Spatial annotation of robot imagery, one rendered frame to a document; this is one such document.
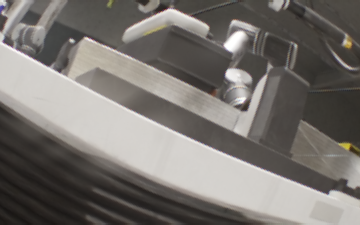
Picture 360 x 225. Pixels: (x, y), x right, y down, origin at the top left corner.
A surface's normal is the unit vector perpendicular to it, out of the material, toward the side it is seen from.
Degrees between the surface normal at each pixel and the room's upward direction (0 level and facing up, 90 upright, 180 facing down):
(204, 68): 90
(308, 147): 90
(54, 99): 90
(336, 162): 90
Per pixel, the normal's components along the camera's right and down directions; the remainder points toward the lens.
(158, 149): 0.39, -0.02
